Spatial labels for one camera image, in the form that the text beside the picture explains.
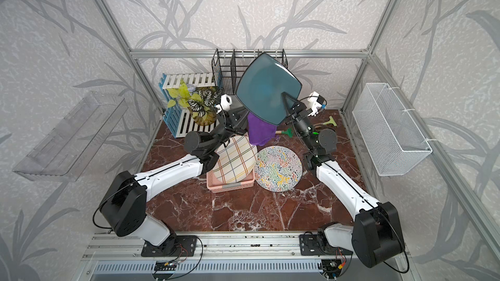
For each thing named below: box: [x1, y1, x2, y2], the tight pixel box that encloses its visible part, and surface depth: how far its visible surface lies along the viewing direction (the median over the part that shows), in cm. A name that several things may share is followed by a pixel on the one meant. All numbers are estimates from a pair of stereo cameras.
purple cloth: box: [247, 112, 278, 146], surface depth 60 cm
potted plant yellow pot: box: [166, 80, 224, 127], surface depth 93 cm
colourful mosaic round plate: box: [253, 145, 304, 192], surface depth 96 cm
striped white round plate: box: [212, 135, 258, 184], surface depth 92 cm
